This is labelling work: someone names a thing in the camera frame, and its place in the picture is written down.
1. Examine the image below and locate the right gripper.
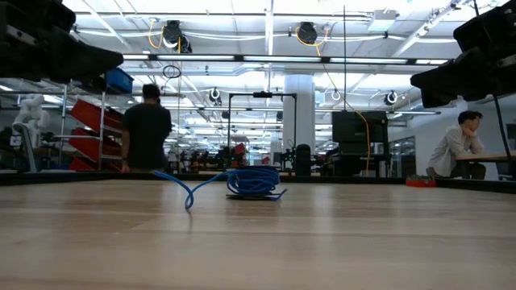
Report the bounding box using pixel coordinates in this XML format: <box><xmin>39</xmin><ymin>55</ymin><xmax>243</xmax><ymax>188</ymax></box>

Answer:
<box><xmin>410</xmin><ymin>0</ymin><xmax>516</xmax><ymax>109</ymax></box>

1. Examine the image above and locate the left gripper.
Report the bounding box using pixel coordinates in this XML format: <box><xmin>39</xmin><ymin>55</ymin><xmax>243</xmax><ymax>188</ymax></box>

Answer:
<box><xmin>0</xmin><ymin>0</ymin><xmax>125</xmax><ymax>94</ymax></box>

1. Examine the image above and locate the blue cord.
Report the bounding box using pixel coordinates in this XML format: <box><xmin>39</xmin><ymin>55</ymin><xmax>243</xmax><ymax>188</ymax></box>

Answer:
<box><xmin>154</xmin><ymin>166</ymin><xmax>289</xmax><ymax>211</ymax></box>

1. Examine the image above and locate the blue plastic bin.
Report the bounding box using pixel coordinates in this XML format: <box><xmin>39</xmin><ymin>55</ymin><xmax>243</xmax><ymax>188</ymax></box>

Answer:
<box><xmin>105</xmin><ymin>67</ymin><xmax>135</xmax><ymax>95</ymax></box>

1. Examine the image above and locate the shelf rack with red bins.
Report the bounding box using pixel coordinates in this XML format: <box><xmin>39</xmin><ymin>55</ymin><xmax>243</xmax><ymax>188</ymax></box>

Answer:
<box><xmin>60</xmin><ymin>80</ymin><xmax>149</xmax><ymax>174</ymax></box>

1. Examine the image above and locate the person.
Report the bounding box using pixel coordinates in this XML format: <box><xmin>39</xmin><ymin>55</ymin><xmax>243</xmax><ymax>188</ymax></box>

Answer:
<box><xmin>426</xmin><ymin>110</ymin><xmax>487</xmax><ymax>180</ymax></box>
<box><xmin>119</xmin><ymin>83</ymin><xmax>173</xmax><ymax>174</ymax></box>

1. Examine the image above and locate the wooden desk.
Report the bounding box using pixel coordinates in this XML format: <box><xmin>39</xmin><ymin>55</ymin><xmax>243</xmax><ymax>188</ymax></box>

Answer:
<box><xmin>454</xmin><ymin>151</ymin><xmax>516</xmax><ymax>180</ymax></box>

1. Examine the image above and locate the small red block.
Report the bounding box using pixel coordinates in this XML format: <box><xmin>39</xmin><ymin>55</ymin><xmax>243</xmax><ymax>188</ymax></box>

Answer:
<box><xmin>405</xmin><ymin>175</ymin><xmax>438</xmax><ymax>188</ymax></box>

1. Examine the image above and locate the black equipment cabinet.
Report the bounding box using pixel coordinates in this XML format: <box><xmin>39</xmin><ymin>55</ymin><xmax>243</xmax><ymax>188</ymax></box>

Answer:
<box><xmin>331</xmin><ymin>110</ymin><xmax>389</xmax><ymax>178</ymax></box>

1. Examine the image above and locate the office chair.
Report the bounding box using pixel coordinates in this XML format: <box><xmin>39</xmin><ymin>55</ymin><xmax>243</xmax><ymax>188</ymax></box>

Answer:
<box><xmin>10</xmin><ymin>122</ymin><xmax>40</xmax><ymax>173</ymax></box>

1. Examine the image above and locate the white pillar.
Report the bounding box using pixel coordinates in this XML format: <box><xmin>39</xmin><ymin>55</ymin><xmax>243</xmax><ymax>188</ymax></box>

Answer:
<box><xmin>282</xmin><ymin>73</ymin><xmax>317</xmax><ymax>170</ymax></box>

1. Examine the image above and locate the black cylinder stand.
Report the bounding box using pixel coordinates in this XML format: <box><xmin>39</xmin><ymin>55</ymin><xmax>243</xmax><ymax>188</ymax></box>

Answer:
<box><xmin>293</xmin><ymin>143</ymin><xmax>314</xmax><ymax>178</ymax></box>

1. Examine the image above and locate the long ceiling light strip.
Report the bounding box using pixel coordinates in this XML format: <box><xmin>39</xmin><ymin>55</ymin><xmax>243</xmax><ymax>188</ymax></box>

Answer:
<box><xmin>120</xmin><ymin>53</ymin><xmax>451</xmax><ymax>67</ymax></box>

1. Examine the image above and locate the black diagonal cable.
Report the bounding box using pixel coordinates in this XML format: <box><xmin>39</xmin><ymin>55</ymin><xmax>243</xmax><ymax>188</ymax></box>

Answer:
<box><xmin>472</xmin><ymin>0</ymin><xmax>513</xmax><ymax>160</ymax></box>

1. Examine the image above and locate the yellow hanging cable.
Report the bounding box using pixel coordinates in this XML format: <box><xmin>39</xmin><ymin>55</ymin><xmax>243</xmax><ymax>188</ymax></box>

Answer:
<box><xmin>356</xmin><ymin>110</ymin><xmax>371</xmax><ymax>172</ymax></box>

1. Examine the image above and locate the black ceiling cable reel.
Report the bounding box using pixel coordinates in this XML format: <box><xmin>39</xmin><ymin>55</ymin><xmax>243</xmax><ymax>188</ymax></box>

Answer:
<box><xmin>296</xmin><ymin>22</ymin><xmax>319</xmax><ymax>45</ymax></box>
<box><xmin>163</xmin><ymin>19</ymin><xmax>193</xmax><ymax>54</ymax></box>

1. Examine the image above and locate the black gantry frame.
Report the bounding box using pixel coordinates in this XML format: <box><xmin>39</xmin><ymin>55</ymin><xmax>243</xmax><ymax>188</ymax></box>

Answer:
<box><xmin>227</xmin><ymin>91</ymin><xmax>298</xmax><ymax>172</ymax></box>

